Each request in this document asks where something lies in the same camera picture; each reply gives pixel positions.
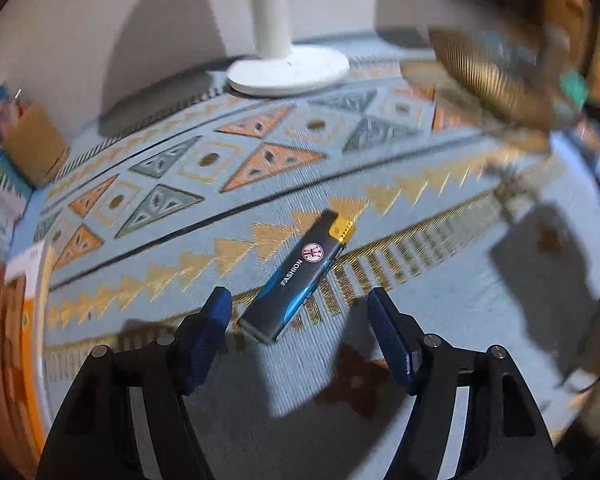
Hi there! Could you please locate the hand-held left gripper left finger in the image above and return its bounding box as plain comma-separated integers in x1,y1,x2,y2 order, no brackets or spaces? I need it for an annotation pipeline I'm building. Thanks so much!
36,287,234,480

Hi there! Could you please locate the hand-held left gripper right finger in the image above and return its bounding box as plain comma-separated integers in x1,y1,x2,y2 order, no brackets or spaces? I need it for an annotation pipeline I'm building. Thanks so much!
367,287,563,480

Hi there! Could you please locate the black and blue lighter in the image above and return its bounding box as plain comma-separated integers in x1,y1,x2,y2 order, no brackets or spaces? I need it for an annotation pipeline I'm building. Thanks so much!
237,210,357,346

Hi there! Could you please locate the golden wire mesh basket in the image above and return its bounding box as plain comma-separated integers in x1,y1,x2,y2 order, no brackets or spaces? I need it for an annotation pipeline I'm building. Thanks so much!
400,22,598,148

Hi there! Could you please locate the patterned blue rug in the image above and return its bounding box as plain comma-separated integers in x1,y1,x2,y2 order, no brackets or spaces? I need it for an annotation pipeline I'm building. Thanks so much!
10,30,600,480

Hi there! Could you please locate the brown cardboard box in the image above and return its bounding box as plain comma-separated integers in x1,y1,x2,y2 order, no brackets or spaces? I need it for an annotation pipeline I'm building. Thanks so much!
2,104,72,189

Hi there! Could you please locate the teal box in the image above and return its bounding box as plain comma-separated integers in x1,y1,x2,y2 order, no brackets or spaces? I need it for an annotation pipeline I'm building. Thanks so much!
559,70,590,112

